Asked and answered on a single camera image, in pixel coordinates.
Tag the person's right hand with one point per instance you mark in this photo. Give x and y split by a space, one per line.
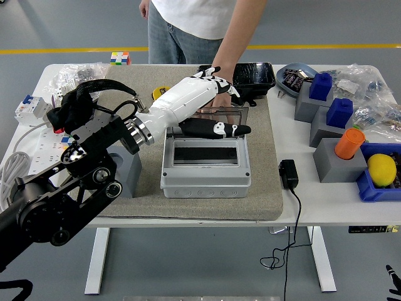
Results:
143 9

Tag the person's left hand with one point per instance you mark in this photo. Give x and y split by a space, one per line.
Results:
224 100

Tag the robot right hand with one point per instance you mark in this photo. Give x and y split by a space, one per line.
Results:
395 283

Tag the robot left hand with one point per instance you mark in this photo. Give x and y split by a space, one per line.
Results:
181 100

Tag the grey electrical box clear lid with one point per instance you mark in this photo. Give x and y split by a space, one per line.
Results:
203 185

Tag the person's left forearm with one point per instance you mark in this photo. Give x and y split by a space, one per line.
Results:
238 34

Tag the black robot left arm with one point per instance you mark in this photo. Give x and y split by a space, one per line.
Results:
62 203

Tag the orange cylinder battery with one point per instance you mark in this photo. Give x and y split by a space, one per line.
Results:
349 142

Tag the black plastic tray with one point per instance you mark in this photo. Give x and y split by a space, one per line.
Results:
257 78

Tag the colourful puzzle cube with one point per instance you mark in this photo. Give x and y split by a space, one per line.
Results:
65 140
120 58

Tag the small metal clip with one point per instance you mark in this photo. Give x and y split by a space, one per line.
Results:
281 93

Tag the blue-grey bowl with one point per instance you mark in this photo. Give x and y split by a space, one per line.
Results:
282 82

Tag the black table control panel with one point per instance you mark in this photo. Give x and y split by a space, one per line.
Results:
366 229

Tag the grey-brown mat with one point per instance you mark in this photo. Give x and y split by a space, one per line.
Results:
266 156

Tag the dark snack packets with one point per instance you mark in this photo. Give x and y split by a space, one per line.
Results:
293 80

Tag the white table leg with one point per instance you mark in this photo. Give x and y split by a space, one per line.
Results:
97 260
322 260

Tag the clear bag purple label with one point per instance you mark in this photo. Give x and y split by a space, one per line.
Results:
91 72

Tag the grey cube holder round hole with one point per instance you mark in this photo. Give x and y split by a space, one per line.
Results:
335 169
131 175

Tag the blue plastic bin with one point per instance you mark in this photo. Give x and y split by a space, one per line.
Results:
372 192

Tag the black power adapter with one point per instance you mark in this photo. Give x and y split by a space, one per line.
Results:
288 174

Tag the blue block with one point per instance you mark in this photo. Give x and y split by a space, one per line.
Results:
321 87
340 114

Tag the clear bag white parts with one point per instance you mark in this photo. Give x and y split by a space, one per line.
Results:
62 78

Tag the yellow lemon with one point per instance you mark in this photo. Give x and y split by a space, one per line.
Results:
382 171

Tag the black cloth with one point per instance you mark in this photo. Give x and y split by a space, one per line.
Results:
67 109

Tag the white power strip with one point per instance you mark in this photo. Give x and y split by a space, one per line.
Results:
47 150

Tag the clear bags of parts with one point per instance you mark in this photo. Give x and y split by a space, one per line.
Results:
369 91

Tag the white circuit breaker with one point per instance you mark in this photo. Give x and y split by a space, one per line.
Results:
31 109

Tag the grey table bracket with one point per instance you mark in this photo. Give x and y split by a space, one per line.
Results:
280 230

